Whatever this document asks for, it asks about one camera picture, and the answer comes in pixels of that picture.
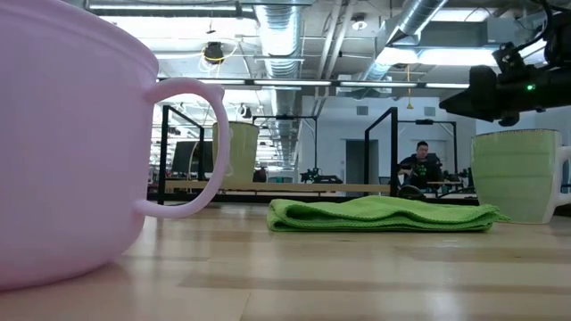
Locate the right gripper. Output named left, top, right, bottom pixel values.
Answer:
left=439, top=65, right=571, bottom=128

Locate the pale green mug white interior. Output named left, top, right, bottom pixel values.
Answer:
left=211, top=120, right=261, bottom=184

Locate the pink plastic mug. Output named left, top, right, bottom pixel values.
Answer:
left=0, top=0, right=232, bottom=293

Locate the black-framed wooden shelf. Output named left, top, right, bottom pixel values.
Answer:
left=156, top=104, right=400, bottom=209

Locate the person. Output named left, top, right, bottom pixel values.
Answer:
left=397, top=140, right=443, bottom=191

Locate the grey door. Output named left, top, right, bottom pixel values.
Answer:
left=345, top=139, right=380, bottom=185

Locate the folded green microfibre cloth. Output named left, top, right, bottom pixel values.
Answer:
left=266, top=194, right=512, bottom=234

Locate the long ceiling light bar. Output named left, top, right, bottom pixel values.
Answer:
left=155, top=78, right=470, bottom=89

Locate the dark background monitor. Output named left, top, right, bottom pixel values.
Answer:
left=171, top=140, right=215, bottom=176

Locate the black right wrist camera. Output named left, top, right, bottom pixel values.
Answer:
left=492, top=41, right=528, bottom=76

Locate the yellow hanging cord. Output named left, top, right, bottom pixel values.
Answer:
left=403, top=64, right=415, bottom=111

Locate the slanted silver ceiling duct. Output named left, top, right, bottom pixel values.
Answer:
left=356, top=0, right=450, bottom=84

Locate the black cable hook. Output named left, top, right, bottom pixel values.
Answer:
left=396, top=185, right=428, bottom=201

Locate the round silver ceiling duct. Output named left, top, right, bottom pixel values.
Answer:
left=252, top=4, right=305, bottom=169

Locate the black ceiling camera yellow cable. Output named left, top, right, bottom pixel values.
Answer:
left=203, top=40, right=228, bottom=66

